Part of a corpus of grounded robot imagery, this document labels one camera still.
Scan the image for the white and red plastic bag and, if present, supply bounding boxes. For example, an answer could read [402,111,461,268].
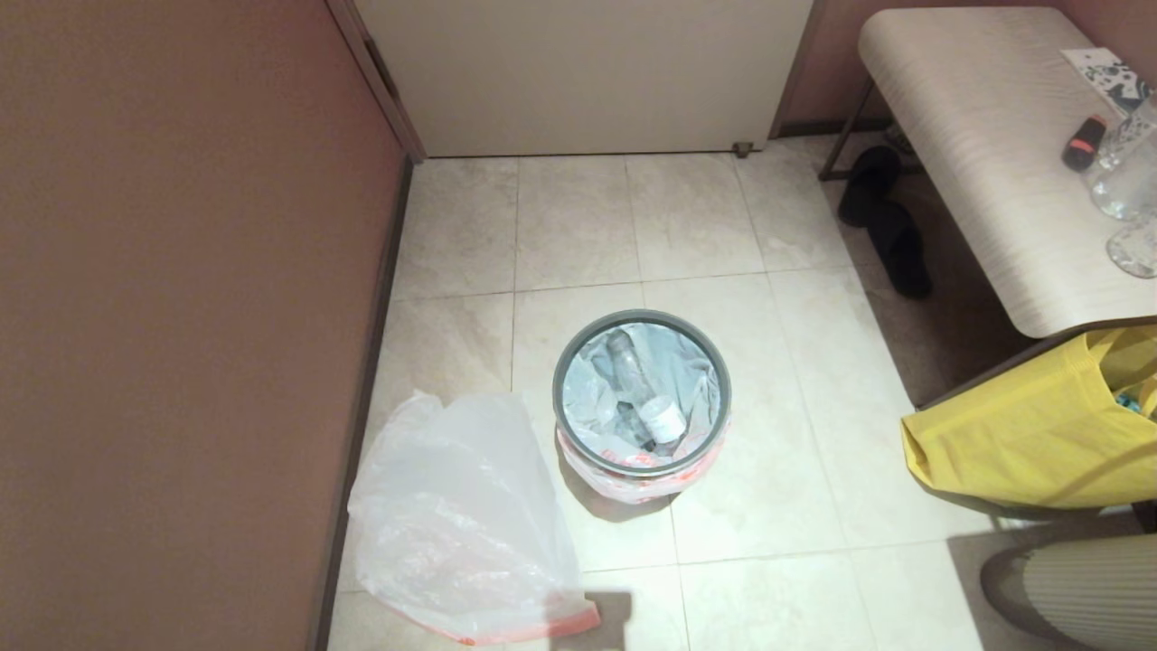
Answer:
[347,390,601,646]

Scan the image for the light wood bench metal legs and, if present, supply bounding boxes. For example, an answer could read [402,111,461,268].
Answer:
[818,7,1157,340]

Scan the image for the grey bin rim ring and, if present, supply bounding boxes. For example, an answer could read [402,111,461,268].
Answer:
[552,308,733,478]

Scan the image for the black and red marker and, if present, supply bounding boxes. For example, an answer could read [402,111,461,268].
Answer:
[1062,115,1109,173]

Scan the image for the pale door panel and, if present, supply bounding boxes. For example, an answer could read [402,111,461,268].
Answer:
[353,0,814,158]

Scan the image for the yellow fabric bag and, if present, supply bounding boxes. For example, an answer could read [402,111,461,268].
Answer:
[901,325,1157,509]

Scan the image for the tall clear glass vessel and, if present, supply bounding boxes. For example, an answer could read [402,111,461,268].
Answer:
[1089,95,1157,221]

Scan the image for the spare white red plastic bag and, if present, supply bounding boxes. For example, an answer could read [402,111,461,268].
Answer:
[555,321,730,505]

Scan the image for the printed paper leaflet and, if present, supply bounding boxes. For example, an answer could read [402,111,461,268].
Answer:
[1061,47,1153,114]

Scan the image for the grey ribbed round stool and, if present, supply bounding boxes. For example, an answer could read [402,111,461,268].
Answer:
[981,533,1157,651]

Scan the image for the brown door frame post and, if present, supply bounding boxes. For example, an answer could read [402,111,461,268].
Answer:
[325,0,427,165]
[768,0,825,139]

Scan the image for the clear plastic bottle white label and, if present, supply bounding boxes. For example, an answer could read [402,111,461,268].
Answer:
[604,330,688,446]

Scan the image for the short clear glass vessel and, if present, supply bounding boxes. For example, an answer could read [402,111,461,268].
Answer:
[1106,217,1157,279]

